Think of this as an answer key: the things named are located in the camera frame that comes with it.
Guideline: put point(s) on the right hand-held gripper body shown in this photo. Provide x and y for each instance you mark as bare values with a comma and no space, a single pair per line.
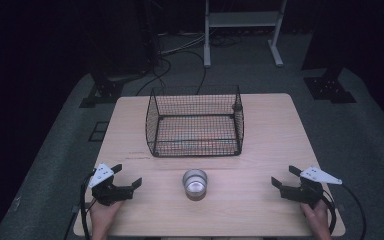
303,193

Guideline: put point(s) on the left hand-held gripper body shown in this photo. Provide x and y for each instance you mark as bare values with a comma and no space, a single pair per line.
108,193

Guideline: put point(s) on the small metal cup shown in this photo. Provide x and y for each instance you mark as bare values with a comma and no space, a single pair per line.
195,185

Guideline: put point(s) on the person's left hand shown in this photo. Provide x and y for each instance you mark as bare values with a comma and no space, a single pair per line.
104,216

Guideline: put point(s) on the person's right hand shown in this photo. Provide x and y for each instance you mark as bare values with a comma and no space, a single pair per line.
318,220

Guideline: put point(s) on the black stand base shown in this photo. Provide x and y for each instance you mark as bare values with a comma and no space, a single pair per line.
105,91
330,88

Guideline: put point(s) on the white metal desk frame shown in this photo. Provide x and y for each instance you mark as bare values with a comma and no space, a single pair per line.
243,19

